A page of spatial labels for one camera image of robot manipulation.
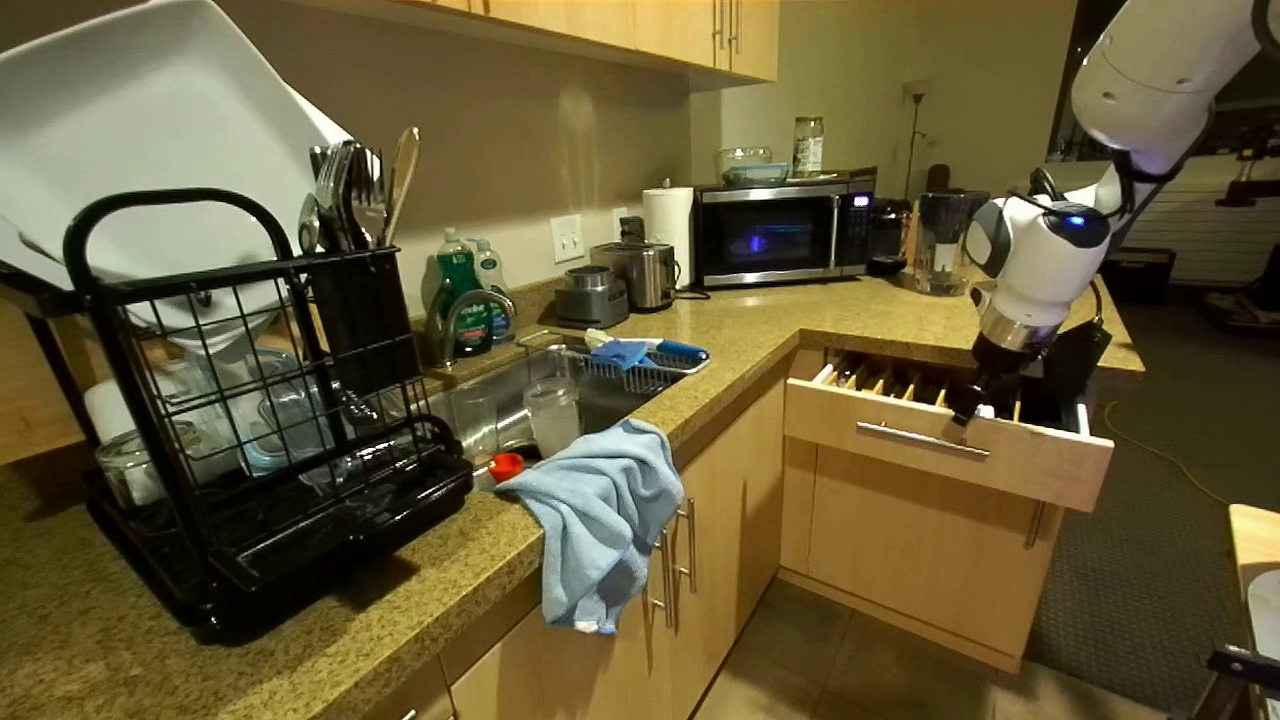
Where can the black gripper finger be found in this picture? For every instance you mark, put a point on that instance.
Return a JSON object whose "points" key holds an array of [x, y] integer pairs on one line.
{"points": [[964, 399]]}

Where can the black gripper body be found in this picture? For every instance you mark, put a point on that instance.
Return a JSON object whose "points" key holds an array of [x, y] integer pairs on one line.
{"points": [[1041, 381]]}

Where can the wooden drawer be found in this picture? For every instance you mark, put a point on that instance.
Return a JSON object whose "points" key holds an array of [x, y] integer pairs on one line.
{"points": [[907, 415]]}

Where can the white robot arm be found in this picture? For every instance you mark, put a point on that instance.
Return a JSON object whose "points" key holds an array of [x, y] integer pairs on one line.
{"points": [[1146, 95]]}

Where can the lower cabinet door below drawer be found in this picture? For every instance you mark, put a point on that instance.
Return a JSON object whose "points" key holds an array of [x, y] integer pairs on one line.
{"points": [[934, 557]]}

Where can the black coffee maker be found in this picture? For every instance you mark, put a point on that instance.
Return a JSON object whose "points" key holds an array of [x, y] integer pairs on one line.
{"points": [[942, 223]]}

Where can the black microwave oven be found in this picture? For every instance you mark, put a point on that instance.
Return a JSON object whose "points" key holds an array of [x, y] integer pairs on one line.
{"points": [[782, 235]]}

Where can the lower cabinet door under sink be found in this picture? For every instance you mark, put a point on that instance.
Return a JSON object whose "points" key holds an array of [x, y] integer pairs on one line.
{"points": [[707, 580]]}

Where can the glass jar on microwave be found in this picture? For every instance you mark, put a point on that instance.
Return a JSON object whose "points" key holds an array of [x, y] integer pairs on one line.
{"points": [[810, 144]]}

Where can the blue sponge cloth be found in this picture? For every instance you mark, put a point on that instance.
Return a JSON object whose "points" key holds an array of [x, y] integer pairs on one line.
{"points": [[630, 353]]}

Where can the silver toaster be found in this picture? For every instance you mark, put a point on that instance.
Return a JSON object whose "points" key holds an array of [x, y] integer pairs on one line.
{"points": [[650, 273]]}

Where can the white paper towel roll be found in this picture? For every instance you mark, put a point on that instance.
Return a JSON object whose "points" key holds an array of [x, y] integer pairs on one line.
{"points": [[671, 223]]}

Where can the blue dish towel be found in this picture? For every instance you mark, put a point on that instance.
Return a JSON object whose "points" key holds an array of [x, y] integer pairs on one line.
{"points": [[600, 510]]}

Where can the glass cup in sink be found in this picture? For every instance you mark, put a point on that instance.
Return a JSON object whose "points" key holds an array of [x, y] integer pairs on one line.
{"points": [[555, 407]]}

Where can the upper wooden cabinets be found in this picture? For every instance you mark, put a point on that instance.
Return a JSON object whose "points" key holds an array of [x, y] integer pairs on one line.
{"points": [[733, 40]]}

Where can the red small object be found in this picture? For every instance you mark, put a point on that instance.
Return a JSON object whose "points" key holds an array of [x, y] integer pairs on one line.
{"points": [[507, 467]]}

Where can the kitchen sink faucet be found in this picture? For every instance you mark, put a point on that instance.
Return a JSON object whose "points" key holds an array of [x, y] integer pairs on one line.
{"points": [[478, 323]]}

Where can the green dish soap bottle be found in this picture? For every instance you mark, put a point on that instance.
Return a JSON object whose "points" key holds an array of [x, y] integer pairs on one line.
{"points": [[453, 269]]}

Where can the wooden spoon in rack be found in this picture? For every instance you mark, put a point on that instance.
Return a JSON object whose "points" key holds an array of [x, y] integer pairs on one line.
{"points": [[401, 176]]}

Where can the black dish rack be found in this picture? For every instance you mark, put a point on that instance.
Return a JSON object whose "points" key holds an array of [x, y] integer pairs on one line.
{"points": [[280, 417]]}

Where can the white plate in rack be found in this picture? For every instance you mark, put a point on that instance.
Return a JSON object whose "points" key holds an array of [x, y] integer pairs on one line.
{"points": [[165, 95]]}

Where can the white wall outlet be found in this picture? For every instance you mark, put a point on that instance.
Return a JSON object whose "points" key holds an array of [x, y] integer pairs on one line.
{"points": [[566, 236]]}

